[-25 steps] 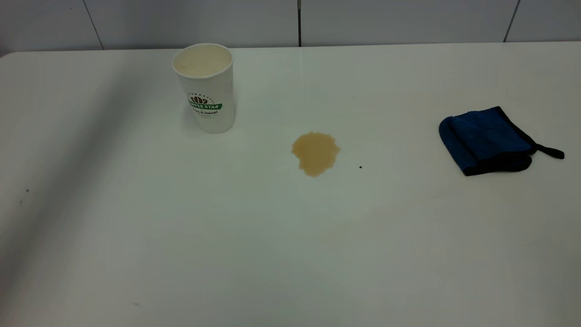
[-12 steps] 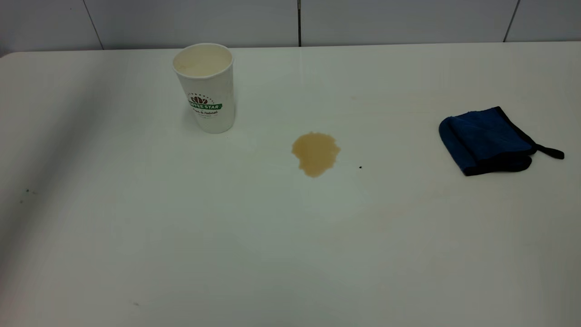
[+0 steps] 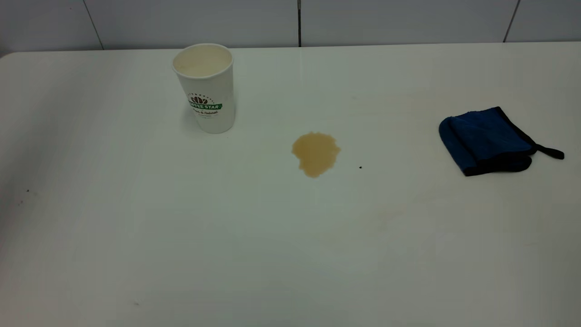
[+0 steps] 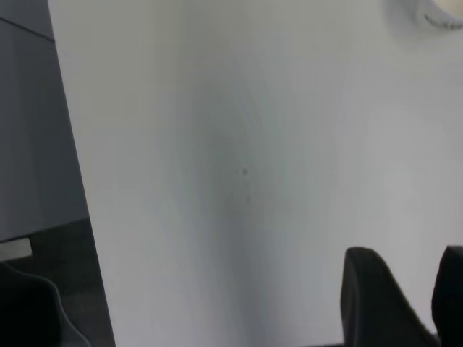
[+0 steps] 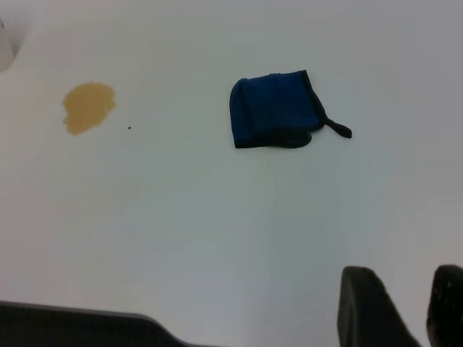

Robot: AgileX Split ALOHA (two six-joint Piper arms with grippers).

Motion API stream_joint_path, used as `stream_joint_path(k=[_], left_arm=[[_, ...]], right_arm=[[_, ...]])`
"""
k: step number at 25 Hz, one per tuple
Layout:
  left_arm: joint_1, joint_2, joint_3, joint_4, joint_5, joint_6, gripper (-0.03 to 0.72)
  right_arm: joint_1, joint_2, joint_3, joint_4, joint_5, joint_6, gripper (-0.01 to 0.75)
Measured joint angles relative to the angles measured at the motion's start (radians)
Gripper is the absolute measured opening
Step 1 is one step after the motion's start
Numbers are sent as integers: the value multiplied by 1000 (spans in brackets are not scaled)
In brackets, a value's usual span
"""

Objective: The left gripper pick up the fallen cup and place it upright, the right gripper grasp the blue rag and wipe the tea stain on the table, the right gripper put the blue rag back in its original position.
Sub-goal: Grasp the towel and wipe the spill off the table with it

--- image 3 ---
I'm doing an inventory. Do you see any blue microfiber cloth black trim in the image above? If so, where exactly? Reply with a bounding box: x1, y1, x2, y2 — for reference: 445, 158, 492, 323
438, 107, 565, 177

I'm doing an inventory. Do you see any white paper coffee cup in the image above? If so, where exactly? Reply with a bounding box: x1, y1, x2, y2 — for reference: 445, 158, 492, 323
172, 43, 236, 134

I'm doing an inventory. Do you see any brown coffee spill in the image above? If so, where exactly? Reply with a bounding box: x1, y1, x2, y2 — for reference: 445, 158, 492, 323
291, 132, 341, 178

